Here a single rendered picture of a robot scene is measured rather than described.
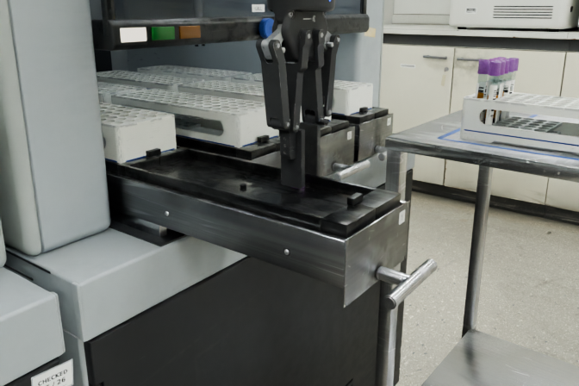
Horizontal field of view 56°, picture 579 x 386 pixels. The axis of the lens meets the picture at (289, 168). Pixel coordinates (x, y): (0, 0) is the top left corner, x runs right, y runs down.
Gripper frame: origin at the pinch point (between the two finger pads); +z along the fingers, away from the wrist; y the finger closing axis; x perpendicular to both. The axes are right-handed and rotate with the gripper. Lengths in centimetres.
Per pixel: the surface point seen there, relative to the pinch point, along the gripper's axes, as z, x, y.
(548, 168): 3.0, 23.0, -22.4
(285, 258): 7.3, 6.2, 11.3
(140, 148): 1.2, -21.9, 6.3
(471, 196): 82, -51, -229
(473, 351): 56, 6, -57
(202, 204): 4.0, -5.4, 11.3
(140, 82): -2, -55, -21
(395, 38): 1, -100, -229
